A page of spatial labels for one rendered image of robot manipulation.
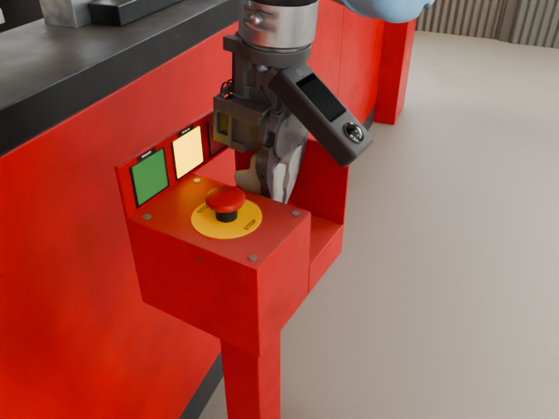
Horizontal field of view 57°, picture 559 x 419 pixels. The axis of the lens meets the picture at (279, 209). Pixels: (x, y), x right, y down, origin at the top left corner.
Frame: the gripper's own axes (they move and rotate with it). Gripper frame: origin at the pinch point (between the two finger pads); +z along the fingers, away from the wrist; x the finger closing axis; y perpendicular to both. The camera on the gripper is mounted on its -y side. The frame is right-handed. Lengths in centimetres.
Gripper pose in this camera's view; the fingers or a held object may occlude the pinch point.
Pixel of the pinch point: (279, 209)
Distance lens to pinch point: 62.2
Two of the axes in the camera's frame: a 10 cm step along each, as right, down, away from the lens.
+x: -5.1, 4.9, -7.1
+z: -0.7, 7.9, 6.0
